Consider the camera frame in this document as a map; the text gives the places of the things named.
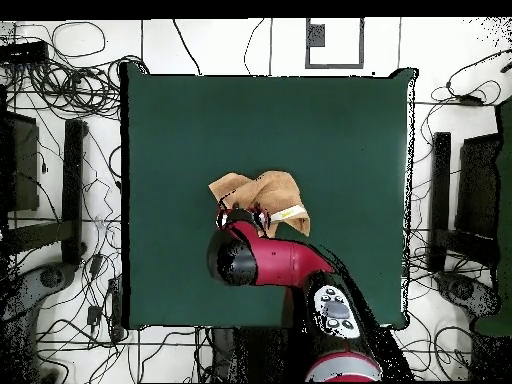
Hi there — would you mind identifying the tangled black cable bundle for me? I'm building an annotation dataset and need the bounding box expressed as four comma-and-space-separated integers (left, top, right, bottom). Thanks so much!
3, 53, 150, 121

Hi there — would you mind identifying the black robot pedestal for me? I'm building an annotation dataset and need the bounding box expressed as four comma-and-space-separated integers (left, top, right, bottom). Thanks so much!
209, 326, 309, 383

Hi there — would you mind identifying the grey square floor frame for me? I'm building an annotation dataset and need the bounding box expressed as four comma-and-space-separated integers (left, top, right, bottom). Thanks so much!
304, 17, 365, 70

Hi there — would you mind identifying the long black floor cable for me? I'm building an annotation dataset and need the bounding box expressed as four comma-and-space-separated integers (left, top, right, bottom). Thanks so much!
243, 17, 266, 77
172, 18, 202, 77

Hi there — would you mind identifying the flat black box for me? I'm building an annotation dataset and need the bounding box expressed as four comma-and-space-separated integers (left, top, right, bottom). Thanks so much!
0, 40, 50, 65

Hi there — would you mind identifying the black upright stand bar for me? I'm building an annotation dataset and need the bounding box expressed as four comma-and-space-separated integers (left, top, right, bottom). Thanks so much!
60, 118, 88, 266
426, 131, 453, 274

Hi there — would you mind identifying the large black case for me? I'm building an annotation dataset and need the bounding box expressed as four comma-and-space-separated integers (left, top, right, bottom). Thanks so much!
454, 133, 504, 241
0, 109, 40, 213

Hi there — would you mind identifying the grey office chair base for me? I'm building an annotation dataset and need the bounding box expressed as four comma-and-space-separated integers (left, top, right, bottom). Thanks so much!
434, 270, 502, 318
0, 261, 78, 383

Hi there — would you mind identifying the dark green table cloth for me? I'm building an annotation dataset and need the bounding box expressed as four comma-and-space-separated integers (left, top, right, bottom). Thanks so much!
119, 61, 419, 331

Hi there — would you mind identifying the black power strip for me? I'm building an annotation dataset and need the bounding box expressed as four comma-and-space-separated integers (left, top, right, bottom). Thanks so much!
107, 275, 126, 342

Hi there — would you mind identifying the tan terry towel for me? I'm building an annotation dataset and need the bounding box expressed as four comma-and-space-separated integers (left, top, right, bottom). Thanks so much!
207, 170, 312, 238

